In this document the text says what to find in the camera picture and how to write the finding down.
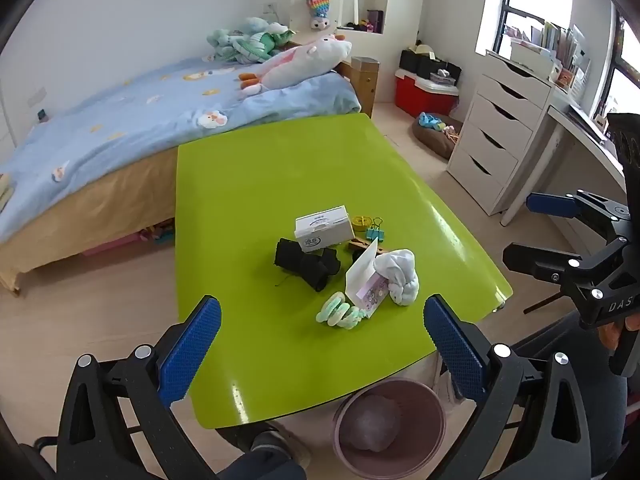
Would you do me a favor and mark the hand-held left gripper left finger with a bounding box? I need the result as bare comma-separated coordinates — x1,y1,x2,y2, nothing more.
56,295,223,480

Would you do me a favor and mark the white drawer cabinet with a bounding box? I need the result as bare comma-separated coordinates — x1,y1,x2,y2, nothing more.
446,50,557,217

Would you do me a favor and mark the white cardboard box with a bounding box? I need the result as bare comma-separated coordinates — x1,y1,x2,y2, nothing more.
294,205,355,253

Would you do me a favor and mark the black fabric basket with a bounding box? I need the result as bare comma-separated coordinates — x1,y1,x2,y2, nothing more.
398,50,432,75
419,56,463,86

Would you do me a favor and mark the red storage box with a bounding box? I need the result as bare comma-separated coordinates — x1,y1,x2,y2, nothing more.
394,69,460,120

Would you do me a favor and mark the person's left leg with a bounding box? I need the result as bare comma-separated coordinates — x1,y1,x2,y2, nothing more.
220,420,308,480

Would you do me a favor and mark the wooden nightstand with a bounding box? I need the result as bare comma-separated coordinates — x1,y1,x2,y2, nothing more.
350,56,381,118

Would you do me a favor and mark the row of books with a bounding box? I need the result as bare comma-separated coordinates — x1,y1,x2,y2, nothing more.
502,20,592,88

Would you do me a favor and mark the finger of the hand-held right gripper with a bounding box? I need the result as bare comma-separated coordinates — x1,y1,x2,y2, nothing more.
526,189,632,236
502,240,628,286

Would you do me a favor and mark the brown pet bed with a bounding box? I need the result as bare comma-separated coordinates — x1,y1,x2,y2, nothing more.
411,115,465,161

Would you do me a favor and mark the wooden bed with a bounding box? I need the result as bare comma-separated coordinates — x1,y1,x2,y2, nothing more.
0,30,376,296

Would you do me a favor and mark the white unicorn plush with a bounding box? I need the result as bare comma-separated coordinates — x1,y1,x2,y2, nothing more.
239,33,352,97

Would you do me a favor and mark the black cloth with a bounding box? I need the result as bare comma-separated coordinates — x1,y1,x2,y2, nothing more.
273,237,342,292

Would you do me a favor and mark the green plush toy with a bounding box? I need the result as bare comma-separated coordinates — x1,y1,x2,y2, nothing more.
202,16,296,65

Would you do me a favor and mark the pink trash bin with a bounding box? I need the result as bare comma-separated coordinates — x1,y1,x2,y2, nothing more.
332,379,447,480

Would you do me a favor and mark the white desk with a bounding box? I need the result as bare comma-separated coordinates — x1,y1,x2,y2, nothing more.
500,102,631,241

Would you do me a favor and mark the white knotted cloth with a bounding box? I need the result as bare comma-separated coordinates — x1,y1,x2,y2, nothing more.
372,248,420,306

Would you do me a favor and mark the bed with blue blanket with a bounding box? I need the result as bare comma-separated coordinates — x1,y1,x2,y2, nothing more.
0,57,362,246

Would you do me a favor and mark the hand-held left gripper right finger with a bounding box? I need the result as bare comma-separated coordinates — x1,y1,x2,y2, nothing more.
422,294,593,480

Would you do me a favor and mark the pale green fuzzy hair tie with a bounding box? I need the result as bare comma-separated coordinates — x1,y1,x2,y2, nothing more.
316,291,365,330

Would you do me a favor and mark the wooden clothespin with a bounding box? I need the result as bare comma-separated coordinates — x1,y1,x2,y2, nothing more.
348,237,388,257

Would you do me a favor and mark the purple printed packet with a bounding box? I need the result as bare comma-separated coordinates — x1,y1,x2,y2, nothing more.
354,275,391,320

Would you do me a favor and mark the white paper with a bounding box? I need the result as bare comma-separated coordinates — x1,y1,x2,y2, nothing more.
345,237,381,306

